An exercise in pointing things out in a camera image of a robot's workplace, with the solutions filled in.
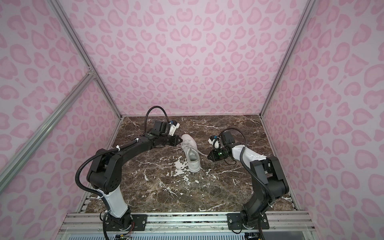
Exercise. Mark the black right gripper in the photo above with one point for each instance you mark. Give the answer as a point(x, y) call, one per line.
point(214, 157)

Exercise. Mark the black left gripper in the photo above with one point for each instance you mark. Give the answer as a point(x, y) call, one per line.
point(175, 142)

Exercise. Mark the white sneaker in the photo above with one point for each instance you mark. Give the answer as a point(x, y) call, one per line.
point(194, 165)

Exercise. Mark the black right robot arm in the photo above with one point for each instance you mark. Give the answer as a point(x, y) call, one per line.
point(268, 179)

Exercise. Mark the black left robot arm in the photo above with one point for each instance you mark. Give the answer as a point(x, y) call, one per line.
point(105, 173)

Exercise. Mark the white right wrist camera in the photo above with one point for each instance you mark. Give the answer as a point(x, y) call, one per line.
point(215, 142)

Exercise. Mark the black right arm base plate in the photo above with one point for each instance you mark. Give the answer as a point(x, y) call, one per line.
point(239, 221)

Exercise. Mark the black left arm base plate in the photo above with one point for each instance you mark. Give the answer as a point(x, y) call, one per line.
point(138, 222)

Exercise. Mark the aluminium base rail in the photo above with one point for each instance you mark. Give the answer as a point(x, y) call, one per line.
point(285, 225)

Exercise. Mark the left corner frame post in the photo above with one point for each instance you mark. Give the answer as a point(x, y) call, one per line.
point(58, 10)

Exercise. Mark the corner frame post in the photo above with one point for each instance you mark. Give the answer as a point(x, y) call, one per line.
point(58, 10)
point(306, 15)

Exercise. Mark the aluminium diagonal frame strut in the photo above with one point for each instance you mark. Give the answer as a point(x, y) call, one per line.
point(23, 155)

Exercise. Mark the right corner frame post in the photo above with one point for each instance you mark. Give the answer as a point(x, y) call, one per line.
point(306, 15)

